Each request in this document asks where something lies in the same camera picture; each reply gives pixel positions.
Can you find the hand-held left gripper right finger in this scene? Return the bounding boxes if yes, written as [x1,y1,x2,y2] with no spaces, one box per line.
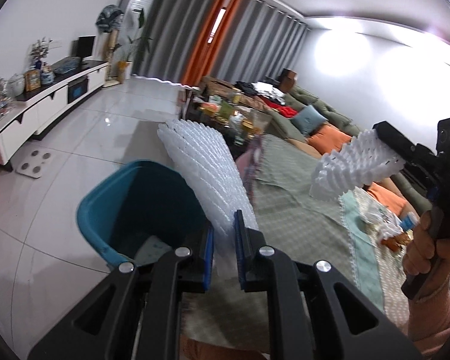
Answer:
[233,210,423,360]

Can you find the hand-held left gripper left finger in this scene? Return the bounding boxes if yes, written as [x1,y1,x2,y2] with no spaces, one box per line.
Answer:
[27,220,215,360]

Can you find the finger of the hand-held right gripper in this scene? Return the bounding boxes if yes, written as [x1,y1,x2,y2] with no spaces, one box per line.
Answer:
[372,121,417,166]

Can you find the large clear plastic tray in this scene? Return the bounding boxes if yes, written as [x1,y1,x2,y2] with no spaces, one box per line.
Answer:
[157,119,262,287]

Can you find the blue trash bin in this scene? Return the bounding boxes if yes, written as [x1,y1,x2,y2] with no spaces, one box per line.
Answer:
[77,160,215,268]

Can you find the person's right forearm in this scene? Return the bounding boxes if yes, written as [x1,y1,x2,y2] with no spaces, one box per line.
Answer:
[407,275,450,360]

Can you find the person's right hand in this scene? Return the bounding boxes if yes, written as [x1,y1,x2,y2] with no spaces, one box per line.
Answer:
[402,210,450,286]

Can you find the orange pillow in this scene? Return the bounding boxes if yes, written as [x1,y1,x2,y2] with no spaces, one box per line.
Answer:
[364,182,410,215]
[307,124,352,155]

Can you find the green sofa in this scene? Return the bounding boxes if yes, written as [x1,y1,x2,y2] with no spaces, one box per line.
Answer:
[262,82,436,211]

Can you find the pile of clear wrappers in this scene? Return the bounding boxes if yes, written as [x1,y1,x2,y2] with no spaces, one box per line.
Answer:
[354,187,421,253]

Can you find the light blue pillow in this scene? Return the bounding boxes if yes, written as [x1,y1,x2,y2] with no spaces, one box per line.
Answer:
[290,105,329,136]

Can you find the wooden box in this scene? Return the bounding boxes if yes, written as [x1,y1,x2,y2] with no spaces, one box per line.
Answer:
[279,68,299,93]

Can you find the pile of clothes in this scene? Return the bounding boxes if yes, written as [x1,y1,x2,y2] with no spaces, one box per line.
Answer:
[234,80,297,118]

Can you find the cluttered coffee table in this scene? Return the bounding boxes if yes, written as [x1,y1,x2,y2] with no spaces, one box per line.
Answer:
[177,76,275,148]

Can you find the grey curtains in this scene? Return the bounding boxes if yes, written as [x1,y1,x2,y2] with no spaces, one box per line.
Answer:
[133,0,310,95]

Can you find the white bathroom scale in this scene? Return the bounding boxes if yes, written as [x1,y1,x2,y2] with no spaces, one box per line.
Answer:
[15,150,55,176]

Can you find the orange curtain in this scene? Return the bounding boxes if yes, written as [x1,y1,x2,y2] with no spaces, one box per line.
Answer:
[180,0,244,88]

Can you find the tall potted plant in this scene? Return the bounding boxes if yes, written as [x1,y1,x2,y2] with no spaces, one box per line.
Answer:
[117,7,155,84]

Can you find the white tv cabinet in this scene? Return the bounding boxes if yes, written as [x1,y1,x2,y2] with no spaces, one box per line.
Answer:
[0,60,110,166]

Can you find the blue oval tray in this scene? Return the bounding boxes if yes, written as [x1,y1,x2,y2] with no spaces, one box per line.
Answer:
[53,57,82,76]

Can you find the black monitor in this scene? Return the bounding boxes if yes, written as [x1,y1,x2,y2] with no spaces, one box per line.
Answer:
[72,35,97,65]

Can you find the white standing air conditioner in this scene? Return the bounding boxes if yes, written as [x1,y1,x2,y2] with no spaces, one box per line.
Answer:
[118,0,156,79]

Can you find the white ceramic jar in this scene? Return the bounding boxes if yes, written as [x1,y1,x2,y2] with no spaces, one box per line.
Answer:
[6,73,26,97]

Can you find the standing fan with cloth cover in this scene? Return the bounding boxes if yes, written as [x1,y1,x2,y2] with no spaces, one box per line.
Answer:
[96,4,125,80]

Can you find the blue vase with flowers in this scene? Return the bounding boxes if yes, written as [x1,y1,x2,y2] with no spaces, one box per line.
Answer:
[30,37,53,70]

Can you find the wooden picture frame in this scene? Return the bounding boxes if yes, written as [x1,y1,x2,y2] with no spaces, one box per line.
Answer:
[24,68,41,92]

